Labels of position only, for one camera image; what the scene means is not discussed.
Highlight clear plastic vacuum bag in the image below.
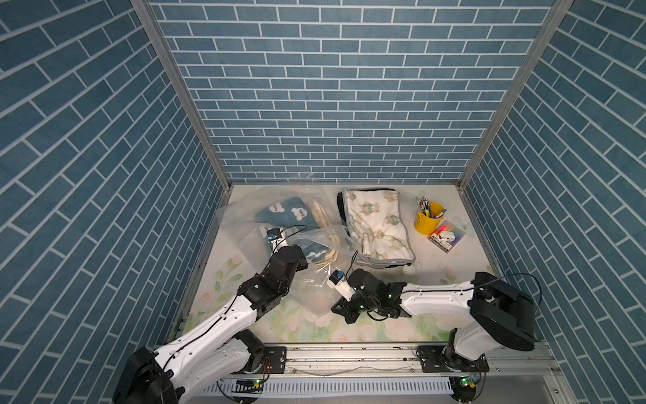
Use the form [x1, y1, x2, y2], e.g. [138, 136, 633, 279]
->
[216, 184, 357, 316]

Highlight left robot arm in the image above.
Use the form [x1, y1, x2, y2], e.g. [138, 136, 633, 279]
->
[112, 245, 308, 403]

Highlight light green fluffy blanket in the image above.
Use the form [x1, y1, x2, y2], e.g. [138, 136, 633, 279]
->
[402, 264, 417, 275]

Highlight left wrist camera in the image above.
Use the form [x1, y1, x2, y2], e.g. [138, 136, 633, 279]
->
[266, 227, 288, 254]

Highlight cream bear print blanket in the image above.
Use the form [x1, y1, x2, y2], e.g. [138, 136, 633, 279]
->
[342, 188, 416, 268]

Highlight clear box of stationery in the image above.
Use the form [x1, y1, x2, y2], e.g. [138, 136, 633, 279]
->
[428, 221, 466, 254]

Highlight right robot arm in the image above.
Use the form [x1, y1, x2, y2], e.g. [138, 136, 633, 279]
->
[326, 269, 535, 372]

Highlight dark teal bear blanket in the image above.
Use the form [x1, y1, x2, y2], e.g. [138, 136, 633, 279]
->
[254, 196, 328, 244]

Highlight pens in bucket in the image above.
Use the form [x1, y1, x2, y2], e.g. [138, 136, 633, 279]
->
[418, 197, 434, 218]

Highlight navy blue star blanket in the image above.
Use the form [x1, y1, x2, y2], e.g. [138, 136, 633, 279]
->
[336, 188, 412, 269]

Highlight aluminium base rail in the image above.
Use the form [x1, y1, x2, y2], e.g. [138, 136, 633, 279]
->
[145, 342, 561, 380]

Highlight yellow metal pen bucket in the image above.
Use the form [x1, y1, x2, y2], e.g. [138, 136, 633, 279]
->
[414, 202, 446, 236]

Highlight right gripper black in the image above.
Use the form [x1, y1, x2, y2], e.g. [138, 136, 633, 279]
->
[328, 293, 380, 324]

